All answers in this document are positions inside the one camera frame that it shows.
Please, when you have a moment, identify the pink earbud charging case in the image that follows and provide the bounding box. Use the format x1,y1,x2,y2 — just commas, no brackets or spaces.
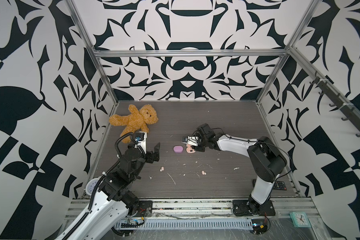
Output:
186,144,196,154

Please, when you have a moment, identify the purple earbud charging case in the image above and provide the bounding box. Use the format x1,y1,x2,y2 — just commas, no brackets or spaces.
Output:
173,146,184,154

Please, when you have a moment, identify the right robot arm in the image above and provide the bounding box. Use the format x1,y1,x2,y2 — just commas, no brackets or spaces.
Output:
194,124,287,217

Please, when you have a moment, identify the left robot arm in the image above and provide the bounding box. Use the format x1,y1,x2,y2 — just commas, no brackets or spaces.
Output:
57,132,160,240

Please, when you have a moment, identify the brown teddy bear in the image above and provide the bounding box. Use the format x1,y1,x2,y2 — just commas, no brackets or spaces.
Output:
109,105,159,137

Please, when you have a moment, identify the black remote control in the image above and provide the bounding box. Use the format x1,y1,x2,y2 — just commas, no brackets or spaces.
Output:
252,179,287,192

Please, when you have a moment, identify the small green desk clock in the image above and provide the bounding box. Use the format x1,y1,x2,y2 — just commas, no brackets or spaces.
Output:
290,212,311,228

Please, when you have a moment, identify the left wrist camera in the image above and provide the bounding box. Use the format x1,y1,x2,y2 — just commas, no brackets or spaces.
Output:
130,132,147,154

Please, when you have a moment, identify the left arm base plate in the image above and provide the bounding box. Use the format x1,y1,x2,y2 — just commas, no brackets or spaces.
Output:
136,200,153,216

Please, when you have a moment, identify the white cable duct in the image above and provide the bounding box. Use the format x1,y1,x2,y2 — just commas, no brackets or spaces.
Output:
115,219,253,231

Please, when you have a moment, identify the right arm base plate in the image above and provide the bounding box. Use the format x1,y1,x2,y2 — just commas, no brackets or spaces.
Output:
232,200,276,217

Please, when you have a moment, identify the aluminium frame corner post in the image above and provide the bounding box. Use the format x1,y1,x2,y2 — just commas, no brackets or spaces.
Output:
256,53,290,105

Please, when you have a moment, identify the wall hook rail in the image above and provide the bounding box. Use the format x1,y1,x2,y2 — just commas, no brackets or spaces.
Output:
309,70,360,144

